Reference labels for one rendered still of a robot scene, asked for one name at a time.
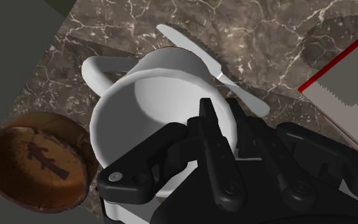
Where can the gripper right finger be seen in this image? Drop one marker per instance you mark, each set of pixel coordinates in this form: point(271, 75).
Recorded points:
point(290, 173)

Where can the white mug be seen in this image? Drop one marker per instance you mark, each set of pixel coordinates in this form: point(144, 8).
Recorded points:
point(154, 102)

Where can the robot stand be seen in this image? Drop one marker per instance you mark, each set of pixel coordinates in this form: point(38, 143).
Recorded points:
point(352, 80)

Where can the grey table knife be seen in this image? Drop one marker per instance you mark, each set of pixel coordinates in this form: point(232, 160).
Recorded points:
point(185, 42)

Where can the brown wooden bowl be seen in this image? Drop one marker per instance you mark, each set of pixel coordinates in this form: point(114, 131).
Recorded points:
point(26, 173)

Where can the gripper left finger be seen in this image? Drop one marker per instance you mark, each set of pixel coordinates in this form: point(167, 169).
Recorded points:
point(219, 167)

